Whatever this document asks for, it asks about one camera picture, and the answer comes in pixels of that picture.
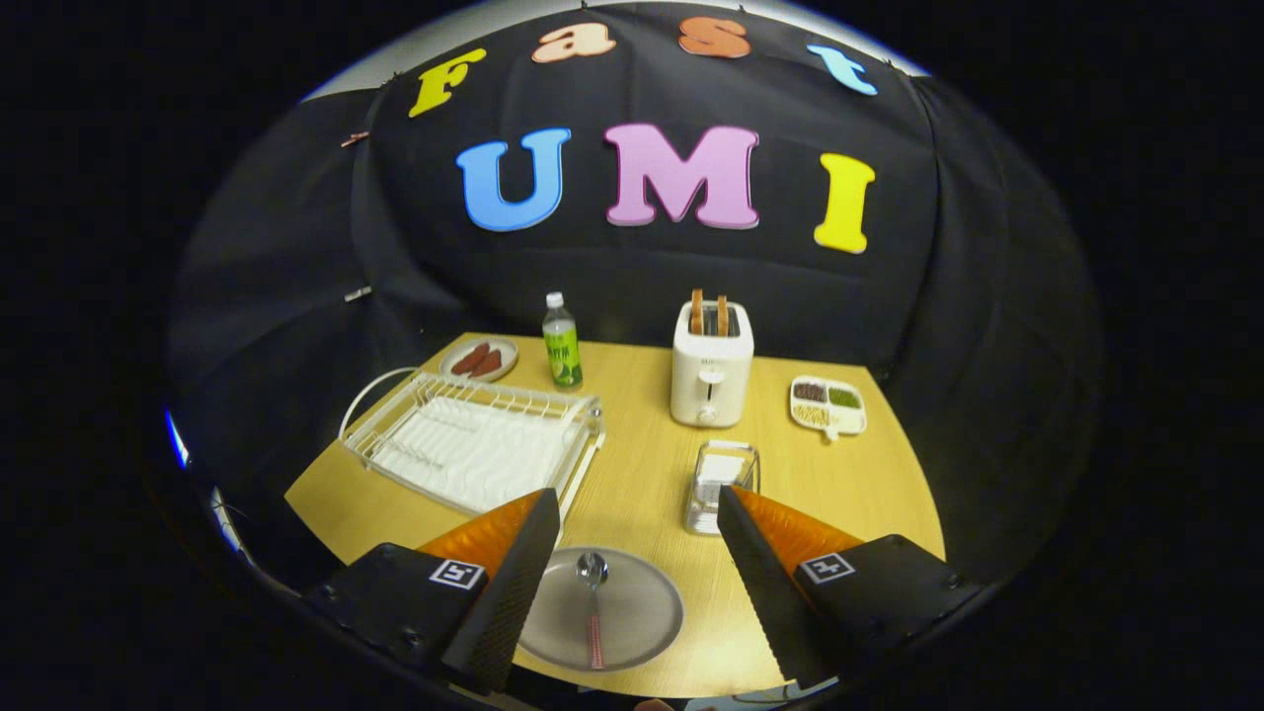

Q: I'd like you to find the green label water bottle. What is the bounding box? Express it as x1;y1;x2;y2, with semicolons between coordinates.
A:
542;291;584;391

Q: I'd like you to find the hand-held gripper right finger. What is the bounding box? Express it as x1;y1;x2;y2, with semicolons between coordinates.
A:
716;484;984;690

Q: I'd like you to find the white toaster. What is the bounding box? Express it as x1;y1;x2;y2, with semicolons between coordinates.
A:
670;299;755;429

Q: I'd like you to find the metal wire basket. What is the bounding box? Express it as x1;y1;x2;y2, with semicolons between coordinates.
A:
684;440;761;537

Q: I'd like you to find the white wire dish rack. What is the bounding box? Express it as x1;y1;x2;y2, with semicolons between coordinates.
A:
339;366;606;539

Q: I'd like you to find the spoon with checkered handle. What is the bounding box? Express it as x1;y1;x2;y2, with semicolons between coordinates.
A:
577;551;610;671

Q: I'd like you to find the black backdrop cloth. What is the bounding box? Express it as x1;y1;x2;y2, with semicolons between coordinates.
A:
168;0;1102;593

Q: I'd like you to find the small beige plate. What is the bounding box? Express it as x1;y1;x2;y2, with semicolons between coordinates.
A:
439;337;520;383

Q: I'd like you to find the divided white snack dish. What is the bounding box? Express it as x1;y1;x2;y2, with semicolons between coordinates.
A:
789;375;868;441

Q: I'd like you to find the white round plate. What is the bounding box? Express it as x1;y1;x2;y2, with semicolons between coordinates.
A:
515;546;685;673

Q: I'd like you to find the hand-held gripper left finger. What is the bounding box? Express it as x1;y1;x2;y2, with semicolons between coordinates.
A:
301;487;562;695

